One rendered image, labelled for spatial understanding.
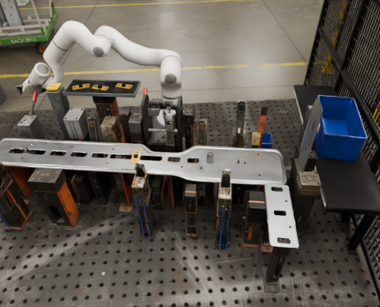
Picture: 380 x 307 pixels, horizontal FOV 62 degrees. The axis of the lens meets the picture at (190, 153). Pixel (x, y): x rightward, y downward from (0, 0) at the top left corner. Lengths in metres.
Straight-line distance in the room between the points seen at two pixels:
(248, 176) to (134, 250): 0.61
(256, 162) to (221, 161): 0.16
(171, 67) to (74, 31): 0.51
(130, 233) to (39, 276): 0.41
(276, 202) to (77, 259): 0.90
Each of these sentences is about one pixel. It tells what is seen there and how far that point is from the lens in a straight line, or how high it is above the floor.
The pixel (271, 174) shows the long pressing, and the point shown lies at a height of 1.00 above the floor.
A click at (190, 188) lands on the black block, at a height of 0.99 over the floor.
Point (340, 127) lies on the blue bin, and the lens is 1.68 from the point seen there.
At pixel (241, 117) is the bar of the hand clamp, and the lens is 1.45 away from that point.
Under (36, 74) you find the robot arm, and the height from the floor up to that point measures 1.15.
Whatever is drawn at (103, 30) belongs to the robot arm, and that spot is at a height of 1.36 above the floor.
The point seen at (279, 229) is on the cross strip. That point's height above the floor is 1.00.
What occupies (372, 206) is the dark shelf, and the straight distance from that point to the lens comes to 1.36.
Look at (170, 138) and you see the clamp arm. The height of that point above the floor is 1.02.
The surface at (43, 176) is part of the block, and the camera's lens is 1.47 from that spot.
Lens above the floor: 1.98
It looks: 42 degrees down
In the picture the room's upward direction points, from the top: 2 degrees counter-clockwise
